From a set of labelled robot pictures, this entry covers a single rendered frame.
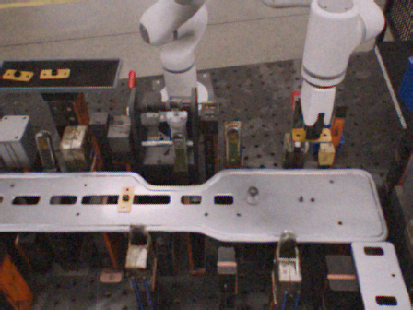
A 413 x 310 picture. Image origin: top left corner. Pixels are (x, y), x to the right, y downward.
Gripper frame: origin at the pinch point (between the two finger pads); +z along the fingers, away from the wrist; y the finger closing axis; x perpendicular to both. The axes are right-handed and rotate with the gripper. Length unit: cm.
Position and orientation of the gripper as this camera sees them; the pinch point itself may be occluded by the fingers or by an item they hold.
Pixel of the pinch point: (312, 127)
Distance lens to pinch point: 109.6
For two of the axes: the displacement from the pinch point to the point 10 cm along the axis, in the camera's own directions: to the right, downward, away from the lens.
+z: 0.4, 7.0, 7.2
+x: 10.0, -0.1, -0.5
